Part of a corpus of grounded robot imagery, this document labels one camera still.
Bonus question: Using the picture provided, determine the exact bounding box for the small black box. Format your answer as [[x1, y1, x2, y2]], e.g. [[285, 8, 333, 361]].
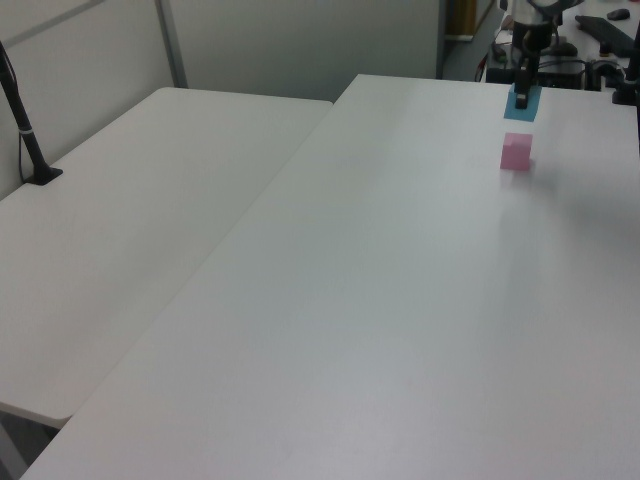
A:
[[486, 66, 519, 85]]

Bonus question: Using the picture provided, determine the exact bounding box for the black electronics box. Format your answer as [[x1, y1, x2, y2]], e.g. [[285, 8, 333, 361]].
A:
[[537, 59, 587, 91]]

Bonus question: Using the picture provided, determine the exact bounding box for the black computer keyboard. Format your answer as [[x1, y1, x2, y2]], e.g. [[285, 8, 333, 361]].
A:
[[573, 14, 637, 57]]

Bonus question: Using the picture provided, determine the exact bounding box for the black table clamp mount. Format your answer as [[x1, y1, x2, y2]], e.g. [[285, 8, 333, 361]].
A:
[[610, 42, 640, 107]]

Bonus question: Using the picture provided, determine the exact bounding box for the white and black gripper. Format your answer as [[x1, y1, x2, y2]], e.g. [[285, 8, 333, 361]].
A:
[[509, 0, 564, 112]]

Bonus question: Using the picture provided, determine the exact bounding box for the silver metal clamp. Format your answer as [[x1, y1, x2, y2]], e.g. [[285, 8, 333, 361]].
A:
[[585, 56, 623, 92]]

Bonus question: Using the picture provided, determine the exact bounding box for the white folding side table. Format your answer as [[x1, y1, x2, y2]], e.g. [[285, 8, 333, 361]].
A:
[[0, 86, 335, 427]]

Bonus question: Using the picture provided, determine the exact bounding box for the blue cube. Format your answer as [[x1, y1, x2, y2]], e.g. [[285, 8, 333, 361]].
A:
[[502, 83, 544, 123]]

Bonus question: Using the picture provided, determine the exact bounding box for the pink cube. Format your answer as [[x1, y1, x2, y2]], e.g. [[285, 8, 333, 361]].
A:
[[499, 131, 534, 172]]

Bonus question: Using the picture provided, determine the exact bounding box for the yellow board behind partition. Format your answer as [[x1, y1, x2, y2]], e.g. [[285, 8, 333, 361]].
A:
[[445, 0, 477, 42]]

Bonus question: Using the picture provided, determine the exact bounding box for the black camera stand pole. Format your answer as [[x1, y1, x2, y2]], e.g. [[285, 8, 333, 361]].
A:
[[0, 40, 65, 187]]

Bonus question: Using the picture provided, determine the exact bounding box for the grey metal partition post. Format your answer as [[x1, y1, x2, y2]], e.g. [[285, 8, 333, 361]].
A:
[[153, 0, 189, 89]]

